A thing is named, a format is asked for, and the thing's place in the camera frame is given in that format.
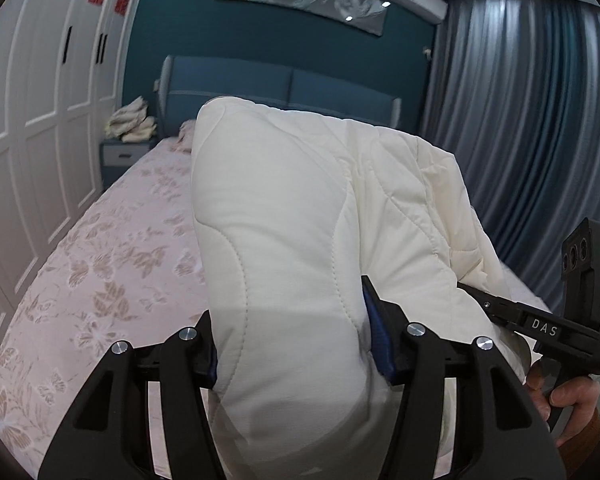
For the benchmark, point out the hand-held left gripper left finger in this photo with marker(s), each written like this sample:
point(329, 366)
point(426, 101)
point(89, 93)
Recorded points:
point(211, 362)

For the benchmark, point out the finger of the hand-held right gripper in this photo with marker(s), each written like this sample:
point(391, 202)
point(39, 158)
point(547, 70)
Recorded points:
point(495, 306)

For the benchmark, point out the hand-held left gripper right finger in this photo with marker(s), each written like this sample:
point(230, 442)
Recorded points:
point(378, 332)

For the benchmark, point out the cream quilted blanket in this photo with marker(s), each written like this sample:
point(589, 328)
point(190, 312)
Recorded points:
point(290, 240)

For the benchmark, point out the person's right hand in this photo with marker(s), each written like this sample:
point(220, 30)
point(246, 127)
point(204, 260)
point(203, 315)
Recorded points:
point(577, 395)

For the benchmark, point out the bed with pink floral sheet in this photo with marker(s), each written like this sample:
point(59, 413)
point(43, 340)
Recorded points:
point(115, 270)

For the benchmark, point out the grey blue curtain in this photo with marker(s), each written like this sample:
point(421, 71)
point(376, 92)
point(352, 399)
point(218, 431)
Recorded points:
point(520, 135)

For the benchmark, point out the blue grey nightstand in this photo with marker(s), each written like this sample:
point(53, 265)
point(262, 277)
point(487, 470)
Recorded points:
point(122, 162)

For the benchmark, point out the pink floral pillow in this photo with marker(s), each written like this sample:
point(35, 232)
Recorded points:
point(187, 136)

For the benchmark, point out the pile of cream cloths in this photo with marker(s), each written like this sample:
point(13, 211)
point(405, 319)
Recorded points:
point(130, 122)

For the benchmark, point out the blue padded headboard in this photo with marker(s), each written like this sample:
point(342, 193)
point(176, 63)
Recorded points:
point(240, 82)

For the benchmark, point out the white panelled wardrobe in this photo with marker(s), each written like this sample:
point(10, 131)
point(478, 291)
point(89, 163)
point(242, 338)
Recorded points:
point(35, 125)

